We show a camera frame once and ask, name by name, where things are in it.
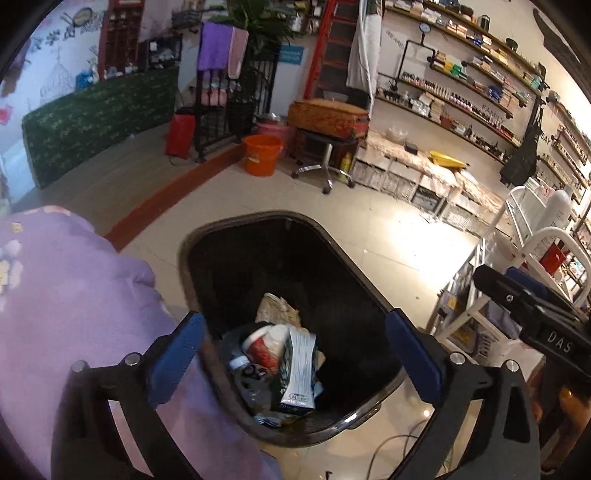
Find green white milk carton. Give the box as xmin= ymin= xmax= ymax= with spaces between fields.
xmin=276 ymin=327 xmax=315 ymax=415

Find clear plastic bag trash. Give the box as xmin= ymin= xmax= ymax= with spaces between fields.
xmin=226 ymin=355 xmax=280 ymax=415

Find red paper cup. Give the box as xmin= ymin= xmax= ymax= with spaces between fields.
xmin=242 ymin=324 xmax=294 ymax=375

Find dark brown trash bin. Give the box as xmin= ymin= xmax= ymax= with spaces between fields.
xmin=178 ymin=211 xmax=405 ymax=448

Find person's right hand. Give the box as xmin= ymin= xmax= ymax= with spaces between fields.
xmin=531 ymin=385 xmax=590 ymax=471

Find white metal chair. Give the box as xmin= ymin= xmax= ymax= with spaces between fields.
xmin=426 ymin=186 xmax=590 ymax=356

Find yellow tray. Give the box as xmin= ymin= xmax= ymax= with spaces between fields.
xmin=429 ymin=151 xmax=469 ymax=170

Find purple floral tablecloth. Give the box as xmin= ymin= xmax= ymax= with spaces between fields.
xmin=1 ymin=206 xmax=281 ymax=479

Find rolling stool with box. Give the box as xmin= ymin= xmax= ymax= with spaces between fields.
xmin=287 ymin=98 xmax=370 ymax=195

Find red ladder shelf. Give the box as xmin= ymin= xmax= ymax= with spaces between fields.
xmin=304 ymin=0 xmax=360 ymax=101

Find orange plastic bucket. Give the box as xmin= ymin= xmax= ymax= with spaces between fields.
xmin=242 ymin=134 xmax=284 ymax=177

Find green patterned counter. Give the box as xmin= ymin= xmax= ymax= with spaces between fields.
xmin=22 ymin=67 xmax=179 ymax=189

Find red bag on floor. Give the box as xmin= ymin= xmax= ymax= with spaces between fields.
xmin=165 ymin=114 xmax=195 ymax=160

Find black metal rack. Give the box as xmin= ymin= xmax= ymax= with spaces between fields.
xmin=193 ymin=44 xmax=280 ymax=163

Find green potted plant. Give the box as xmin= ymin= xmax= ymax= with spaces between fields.
xmin=208 ymin=0 xmax=296 ymax=43

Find pink hanging towel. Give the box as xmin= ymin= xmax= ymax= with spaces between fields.
xmin=228 ymin=27 xmax=249 ymax=80

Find purple hanging towel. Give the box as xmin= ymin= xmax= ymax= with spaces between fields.
xmin=197 ymin=22 xmax=232 ymax=71

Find red cubby cabinet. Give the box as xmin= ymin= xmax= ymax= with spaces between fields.
xmin=97 ymin=0 xmax=145 ymax=80

